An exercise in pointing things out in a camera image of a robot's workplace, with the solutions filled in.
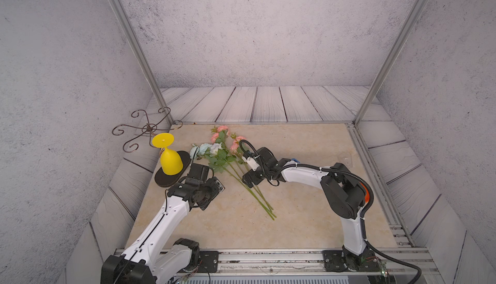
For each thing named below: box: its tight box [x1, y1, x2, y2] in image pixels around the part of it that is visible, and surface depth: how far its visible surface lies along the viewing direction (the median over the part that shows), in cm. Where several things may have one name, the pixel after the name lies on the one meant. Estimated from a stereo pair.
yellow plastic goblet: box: [151, 132, 184, 176], surface depth 76 cm
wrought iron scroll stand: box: [111, 106, 183, 153], surface depth 78 cm
